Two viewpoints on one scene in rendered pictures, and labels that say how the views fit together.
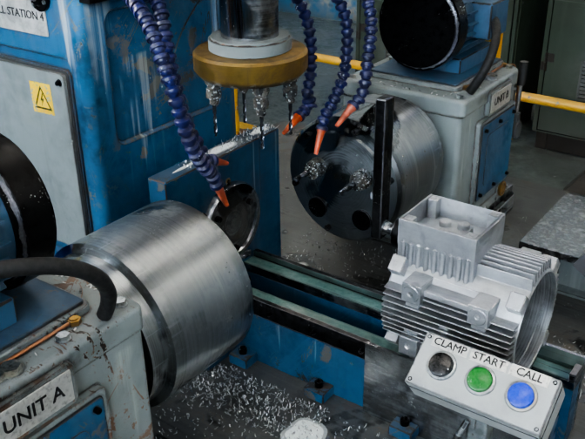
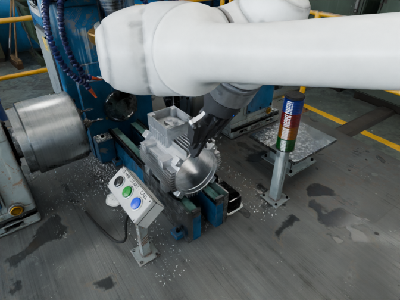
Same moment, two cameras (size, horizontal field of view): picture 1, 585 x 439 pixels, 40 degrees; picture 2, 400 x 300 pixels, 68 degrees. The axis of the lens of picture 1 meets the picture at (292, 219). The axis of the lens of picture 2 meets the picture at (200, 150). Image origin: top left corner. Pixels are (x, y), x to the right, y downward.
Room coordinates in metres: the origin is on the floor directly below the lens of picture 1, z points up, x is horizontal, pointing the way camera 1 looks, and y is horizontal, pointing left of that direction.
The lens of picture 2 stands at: (0.27, -0.56, 1.59)
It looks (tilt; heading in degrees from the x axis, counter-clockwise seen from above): 35 degrees down; 18
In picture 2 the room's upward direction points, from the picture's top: straight up
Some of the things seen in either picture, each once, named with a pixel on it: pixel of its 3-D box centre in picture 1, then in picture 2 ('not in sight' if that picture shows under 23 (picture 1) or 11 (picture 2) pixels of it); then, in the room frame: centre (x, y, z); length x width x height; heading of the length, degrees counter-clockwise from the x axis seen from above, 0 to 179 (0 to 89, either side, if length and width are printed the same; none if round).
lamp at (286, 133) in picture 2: not in sight; (288, 129); (1.14, -0.58, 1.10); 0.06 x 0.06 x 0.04
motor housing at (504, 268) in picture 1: (470, 301); (179, 156); (1.00, -0.26, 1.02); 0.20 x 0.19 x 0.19; 54
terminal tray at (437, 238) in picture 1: (450, 238); (171, 126); (1.03, -0.23, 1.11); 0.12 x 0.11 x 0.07; 54
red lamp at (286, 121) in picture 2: not in sight; (290, 116); (1.14, -0.58, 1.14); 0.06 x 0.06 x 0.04
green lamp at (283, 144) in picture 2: not in sight; (286, 141); (1.14, -0.58, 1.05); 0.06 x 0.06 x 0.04
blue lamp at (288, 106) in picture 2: not in sight; (293, 103); (1.14, -0.58, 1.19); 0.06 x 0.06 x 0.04
